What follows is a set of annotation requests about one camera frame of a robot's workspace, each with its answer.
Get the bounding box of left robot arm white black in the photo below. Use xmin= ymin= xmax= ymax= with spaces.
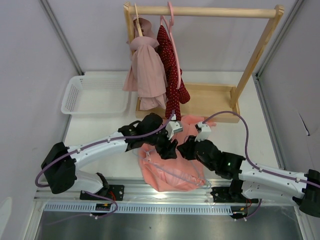
xmin=35 ymin=113 xmax=183 ymax=200

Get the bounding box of wooden clothes rack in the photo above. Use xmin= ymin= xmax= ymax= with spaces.
xmin=123 ymin=2 xmax=285 ymax=124

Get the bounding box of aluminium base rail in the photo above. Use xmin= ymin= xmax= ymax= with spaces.
xmin=33 ymin=177 xmax=307 ymax=203

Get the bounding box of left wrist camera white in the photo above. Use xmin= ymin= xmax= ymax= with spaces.
xmin=165 ymin=120 xmax=183 ymax=140

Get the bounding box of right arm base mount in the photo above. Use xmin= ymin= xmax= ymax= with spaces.
xmin=210 ymin=186 xmax=259 ymax=204

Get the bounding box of salmon pink skirt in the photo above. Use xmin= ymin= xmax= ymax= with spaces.
xmin=137 ymin=114 xmax=217 ymax=193

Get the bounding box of pink plastic hanger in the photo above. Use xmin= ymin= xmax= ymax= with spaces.
xmin=160 ymin=1 xmax=182 ymax=90

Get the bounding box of wooden hanger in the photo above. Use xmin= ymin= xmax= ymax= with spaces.
xmin=133 ymin=3 xmax=143 ymax=37

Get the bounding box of red polka dot garment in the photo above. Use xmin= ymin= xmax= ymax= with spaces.
xmin=156 ymin=25 xmax=191 ymax=121

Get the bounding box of white slotted cable duct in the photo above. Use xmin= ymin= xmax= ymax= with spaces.
xmin=43 ymin=202 xmax=233 ymax=216

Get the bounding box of light blue wire hanger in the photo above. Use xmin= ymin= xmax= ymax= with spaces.
xmin=137 ymin=147 xmax=212 ymax=190

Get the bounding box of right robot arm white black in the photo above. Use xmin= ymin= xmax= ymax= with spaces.
xmin=177 ymin=135 xmax=320 ymax=218

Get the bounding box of white plastic basket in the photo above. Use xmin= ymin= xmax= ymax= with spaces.
xmin=61 ymin=73 xmax=129 ymax=116

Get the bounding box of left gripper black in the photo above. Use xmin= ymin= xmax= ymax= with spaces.
xmin=144 ymin=126 xmax=178 ymax=160

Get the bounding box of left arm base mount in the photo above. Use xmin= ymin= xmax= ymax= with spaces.
xmin=79 ymin=184 xmax=125 ymax=201

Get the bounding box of dusty pink hanging garment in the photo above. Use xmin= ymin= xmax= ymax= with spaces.
xmin=122 ymin=18 xmax=168 ymax=111

